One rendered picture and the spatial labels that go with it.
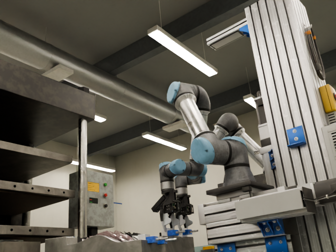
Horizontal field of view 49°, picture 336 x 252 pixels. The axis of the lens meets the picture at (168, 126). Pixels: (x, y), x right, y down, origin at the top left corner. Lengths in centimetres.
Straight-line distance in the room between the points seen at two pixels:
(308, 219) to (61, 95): 175
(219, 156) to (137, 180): 951
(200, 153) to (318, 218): 55
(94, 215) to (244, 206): 152
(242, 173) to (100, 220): 142
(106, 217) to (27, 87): 109
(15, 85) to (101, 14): 342
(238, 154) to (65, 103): 138
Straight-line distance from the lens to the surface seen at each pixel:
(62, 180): 1033
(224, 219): 166
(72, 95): 271
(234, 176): 165
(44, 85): 259
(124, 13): 571
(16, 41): 533
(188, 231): 225
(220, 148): 163
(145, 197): 1079
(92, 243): 176
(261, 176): 605
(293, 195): 140
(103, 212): 284
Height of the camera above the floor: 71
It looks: 22 degrees up
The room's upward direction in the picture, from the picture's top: 5 degrees counter-clockwise
